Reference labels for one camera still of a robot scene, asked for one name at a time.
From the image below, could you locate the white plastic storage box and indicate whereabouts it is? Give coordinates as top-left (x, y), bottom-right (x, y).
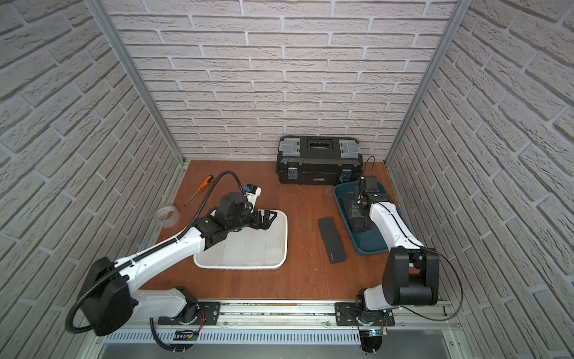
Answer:
top-left (194, 211), bottom-right (288, 270)

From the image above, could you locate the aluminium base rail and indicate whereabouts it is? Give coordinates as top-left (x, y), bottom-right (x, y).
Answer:
top-left (105, 299), bottom-right (461, 346)

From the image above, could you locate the teal plastic storage tray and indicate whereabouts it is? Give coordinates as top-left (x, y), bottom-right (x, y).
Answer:
top-left (334, 179), bottom-right (390, 256)

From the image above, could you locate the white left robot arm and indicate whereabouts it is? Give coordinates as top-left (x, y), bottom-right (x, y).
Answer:
top-left (65, 192), bottom-right (278, 337)

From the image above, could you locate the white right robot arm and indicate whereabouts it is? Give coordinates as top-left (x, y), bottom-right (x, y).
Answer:
top-left (348, 176), bottom-right (439, 311)

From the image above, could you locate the orange handled screwdriver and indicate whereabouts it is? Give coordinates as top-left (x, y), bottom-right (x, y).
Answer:
top-left (184, 175), bottom-right (215, 206)

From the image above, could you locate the clear tape roll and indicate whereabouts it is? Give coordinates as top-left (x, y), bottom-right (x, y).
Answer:
top-left (154, 205), bottom-right (181, 228)

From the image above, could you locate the long black pencil case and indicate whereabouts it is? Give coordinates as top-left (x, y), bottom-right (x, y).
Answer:
top-left (348, 200), bottom-right (373, 233)

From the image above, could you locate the black plastic toolbox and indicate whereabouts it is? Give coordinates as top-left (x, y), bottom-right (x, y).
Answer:
top-left (276, 136), bottom-right (363, 185)

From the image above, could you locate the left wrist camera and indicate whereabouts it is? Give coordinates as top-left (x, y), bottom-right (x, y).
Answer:
top-left (245, 184), bottom-right (262, 210)

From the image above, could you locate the black corrugated left cable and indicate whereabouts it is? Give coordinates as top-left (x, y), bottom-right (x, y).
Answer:
top-left (64, 170), bottom-right (248, 335)

